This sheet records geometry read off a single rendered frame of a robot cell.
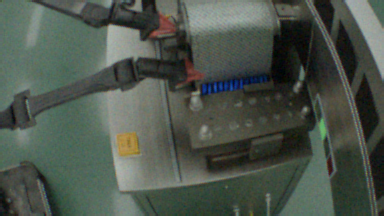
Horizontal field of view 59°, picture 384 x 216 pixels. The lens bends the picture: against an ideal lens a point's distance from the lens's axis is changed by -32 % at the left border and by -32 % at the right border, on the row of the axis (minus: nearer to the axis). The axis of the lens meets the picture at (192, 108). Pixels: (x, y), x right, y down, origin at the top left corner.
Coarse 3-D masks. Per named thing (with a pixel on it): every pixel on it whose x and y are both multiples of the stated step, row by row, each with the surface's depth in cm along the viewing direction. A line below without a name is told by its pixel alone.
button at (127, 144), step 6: (132, 132) 146; (120, 138) 145; (126, 138) 145; (132, 138) 144; (120, 144) 144; (126, 144) 143; (132, 144) 143; (120, 150) 142; (126, 150) 142; (132, 150) 142; (138, 150) 143
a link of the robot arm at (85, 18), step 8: (32, 0) 114; (40, 0) 113; (48, 0) 113; (56, 0) 114; (64, 0) 114; (72, 0) 114; (80, 0) 114; (56, 8) 114; (64, 8) 114; (72, 8) 114; (80, 8) 113; (88, 8) 113; (72, 16) 115; (80, 16) 113; (88, 16) 113; (88, 24) 118; (96, 24) 115; (104, 24) 119
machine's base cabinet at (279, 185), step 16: (256, 176) 144; (272, 176) 149; (288, 176) 154; (160, 192) 142; (176, 192) 144; (192, 192) 146; (208, 192) 149; (224, 192) 152; (240, 192) 156; (256, 192) 161; (272, 192) 167; (288, 192) 174; (144, 208) 157; (160, 208) 159; (176, 208) 161; (192, 208) 164; (208, 208) 168; (224, 208) 172; (240, 208) 178; (256, 208) 184; (272, 208) 193
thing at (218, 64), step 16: (208, 48) 126; (224, 48) 127; (240, 48) 128; (256, 48) 128; (208, 64) 133; (224, 64) 134; (240, 64) 135; (256, 64) 136; (208, 80) 139; (224, 80) 141
